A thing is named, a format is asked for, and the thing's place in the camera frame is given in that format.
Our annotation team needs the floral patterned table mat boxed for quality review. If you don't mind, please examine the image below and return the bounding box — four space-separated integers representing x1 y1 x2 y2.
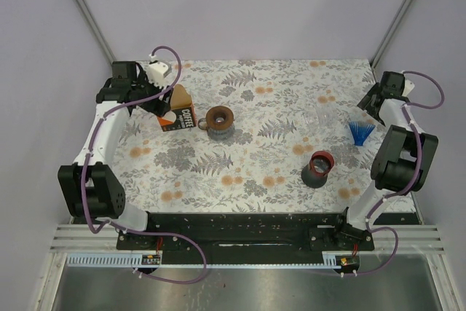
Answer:
111 59 386 213

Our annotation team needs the blue ribbed dripper holder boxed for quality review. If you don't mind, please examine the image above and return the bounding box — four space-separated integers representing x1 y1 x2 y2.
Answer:
348 121 375 146

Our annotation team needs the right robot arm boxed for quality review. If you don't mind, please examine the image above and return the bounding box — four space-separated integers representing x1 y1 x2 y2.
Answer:
331 71 445 250

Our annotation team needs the wooden dripper ring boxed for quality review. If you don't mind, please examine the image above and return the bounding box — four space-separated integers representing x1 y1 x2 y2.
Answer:
205 105 235 131

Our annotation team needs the dark grey red-rimmed cup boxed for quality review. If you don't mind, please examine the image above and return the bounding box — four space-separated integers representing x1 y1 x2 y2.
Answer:
301 151 335 189

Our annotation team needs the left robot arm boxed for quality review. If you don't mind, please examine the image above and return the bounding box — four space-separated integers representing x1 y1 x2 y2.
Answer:
58 58 173 249

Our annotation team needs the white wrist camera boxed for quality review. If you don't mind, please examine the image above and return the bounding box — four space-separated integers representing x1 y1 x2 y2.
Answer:
402 79 415 98
146 55 172 86

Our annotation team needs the white slotted cable duct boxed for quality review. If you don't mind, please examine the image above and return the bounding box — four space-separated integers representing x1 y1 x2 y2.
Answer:
67 253 162 268

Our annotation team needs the orange coffee filter box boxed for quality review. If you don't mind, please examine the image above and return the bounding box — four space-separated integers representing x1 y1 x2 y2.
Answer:
157 84 197 132

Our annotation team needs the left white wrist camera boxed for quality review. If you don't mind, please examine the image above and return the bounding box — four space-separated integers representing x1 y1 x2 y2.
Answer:
146 55 172 86

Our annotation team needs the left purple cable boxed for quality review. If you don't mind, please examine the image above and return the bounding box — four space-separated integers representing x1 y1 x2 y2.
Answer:
80 45 208 284

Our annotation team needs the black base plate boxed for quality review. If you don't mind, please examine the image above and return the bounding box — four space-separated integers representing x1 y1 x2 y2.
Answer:
116 211 374 252

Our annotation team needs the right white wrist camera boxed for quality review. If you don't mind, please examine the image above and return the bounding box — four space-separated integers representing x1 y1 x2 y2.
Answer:
402 79 415 98

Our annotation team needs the aluminium frame rail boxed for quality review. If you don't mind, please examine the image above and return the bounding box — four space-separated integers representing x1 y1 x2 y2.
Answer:
73 0 116 65

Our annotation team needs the clear plastic dripper cone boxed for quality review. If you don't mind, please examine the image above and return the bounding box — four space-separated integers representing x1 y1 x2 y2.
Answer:
302 104 339 132

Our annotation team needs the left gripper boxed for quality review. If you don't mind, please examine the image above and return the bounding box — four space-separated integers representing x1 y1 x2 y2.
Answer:
132 71 173 117

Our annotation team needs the grey glass carafe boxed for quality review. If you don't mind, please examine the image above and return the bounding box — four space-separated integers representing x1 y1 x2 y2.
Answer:
197 117 235 141

